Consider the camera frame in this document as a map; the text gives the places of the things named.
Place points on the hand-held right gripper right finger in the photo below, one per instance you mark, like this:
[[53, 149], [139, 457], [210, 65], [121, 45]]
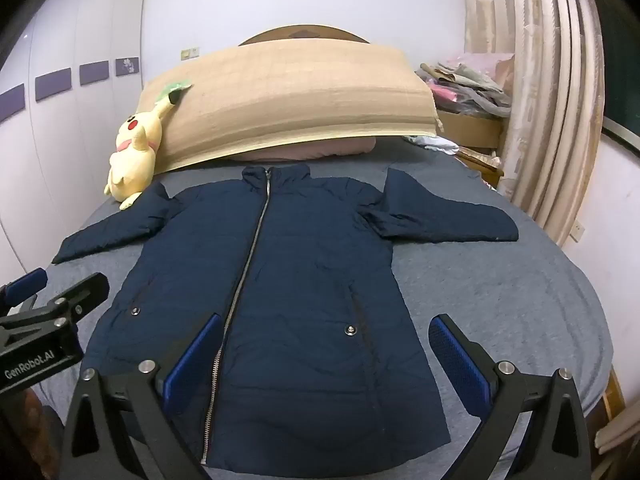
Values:
[[457, 360]]

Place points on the folded tan straw mat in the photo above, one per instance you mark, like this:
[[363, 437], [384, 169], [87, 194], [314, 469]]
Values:
[[300, 100]]

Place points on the wall switch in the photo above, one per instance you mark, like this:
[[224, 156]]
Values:
[[189, 53]]

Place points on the dark window frame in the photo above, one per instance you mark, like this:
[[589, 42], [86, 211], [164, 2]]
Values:
[[622, 132]]

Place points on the white wardrobe with purple panels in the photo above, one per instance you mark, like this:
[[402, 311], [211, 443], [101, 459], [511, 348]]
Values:
[[65, 135]]

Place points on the yellow plush toy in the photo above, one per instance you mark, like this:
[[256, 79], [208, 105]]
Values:
[[132, 160]]

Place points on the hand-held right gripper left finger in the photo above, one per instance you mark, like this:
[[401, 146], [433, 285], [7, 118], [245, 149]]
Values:
[[192, 360]]

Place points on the cardboard box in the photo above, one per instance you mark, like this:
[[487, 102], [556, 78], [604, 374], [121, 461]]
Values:
[[470, 130]]

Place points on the wooden headboard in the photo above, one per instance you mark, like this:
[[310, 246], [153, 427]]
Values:
[[302, 34]]

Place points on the green leaf-shaped item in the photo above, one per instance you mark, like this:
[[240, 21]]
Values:
[[177, 87]]

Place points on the navy blue puffer jacket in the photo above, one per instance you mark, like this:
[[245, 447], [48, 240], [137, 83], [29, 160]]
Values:
[[310, 285]]

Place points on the wooden slats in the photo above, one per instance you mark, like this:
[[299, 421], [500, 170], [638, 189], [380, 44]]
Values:
[[617, 430]]

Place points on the wooden bedside cabinet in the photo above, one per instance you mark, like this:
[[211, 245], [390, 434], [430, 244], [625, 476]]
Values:
[[482, 165]]

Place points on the beige curtain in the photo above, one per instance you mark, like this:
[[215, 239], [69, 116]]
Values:
[[545, 110]]

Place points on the pile of clothes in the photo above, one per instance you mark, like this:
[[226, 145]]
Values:
[[465, 85]]

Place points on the white and blue cloth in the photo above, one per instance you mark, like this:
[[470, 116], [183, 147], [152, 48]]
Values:
[[435, 144]]

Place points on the bed with grey sheet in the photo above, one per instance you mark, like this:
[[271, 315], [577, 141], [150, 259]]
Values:
[[500, 285]]

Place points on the pink pillow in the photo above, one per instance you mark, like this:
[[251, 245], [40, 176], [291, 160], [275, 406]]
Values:
[[320, 149]]

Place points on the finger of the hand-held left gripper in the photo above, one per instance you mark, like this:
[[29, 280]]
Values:
[[75, 300], [25, 285]]

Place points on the wall outlet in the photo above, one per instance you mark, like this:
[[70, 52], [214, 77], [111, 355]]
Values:
[[578, 231]]

